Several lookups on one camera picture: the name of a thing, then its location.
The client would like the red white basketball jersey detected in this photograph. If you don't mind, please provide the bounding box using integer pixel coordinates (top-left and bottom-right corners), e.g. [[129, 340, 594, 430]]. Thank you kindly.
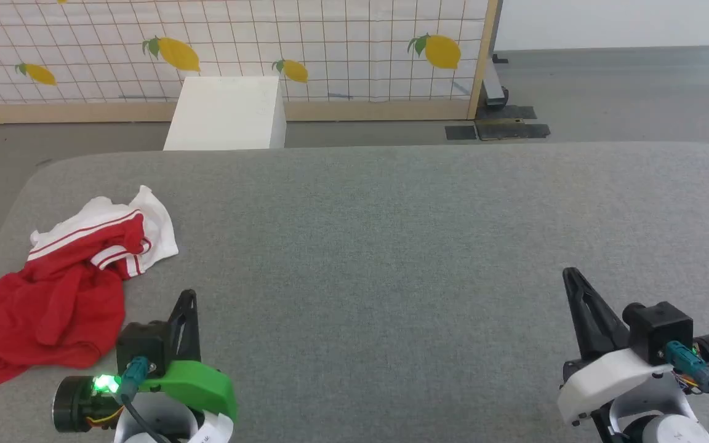
[[0, 185, 180, 387]]

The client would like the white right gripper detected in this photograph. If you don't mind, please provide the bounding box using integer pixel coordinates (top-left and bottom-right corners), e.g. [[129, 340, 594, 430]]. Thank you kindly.
[[556, 268, 709, 426]]

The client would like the large black floor plate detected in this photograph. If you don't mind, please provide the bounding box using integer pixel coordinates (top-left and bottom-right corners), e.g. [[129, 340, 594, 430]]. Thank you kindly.
[[475, 105, 551, 141]]

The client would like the white box pedestal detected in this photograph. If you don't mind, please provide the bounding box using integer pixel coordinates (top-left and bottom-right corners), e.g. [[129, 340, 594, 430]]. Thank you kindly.
[[163, 76, 287, 151]]

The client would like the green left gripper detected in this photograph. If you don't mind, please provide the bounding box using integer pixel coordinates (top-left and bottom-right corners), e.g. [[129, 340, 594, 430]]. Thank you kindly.
[[53, 290, 237, 433]]

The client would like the lemon print partition screen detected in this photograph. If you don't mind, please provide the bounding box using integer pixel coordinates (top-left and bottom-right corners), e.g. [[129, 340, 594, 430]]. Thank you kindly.
[[0, 0, 503, 124]]

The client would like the white paper label tag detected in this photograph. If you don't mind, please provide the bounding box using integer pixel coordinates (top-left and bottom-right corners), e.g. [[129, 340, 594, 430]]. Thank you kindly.
[[190, 413, 234, 443]]

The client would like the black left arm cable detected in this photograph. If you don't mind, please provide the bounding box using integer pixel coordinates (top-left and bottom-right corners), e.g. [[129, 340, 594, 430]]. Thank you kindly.
[[119, 356, 170, 443]]

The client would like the grey metal partition foot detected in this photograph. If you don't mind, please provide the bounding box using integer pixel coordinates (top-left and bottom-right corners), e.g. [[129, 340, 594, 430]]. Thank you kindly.
[[483, 54, 510, 111]]

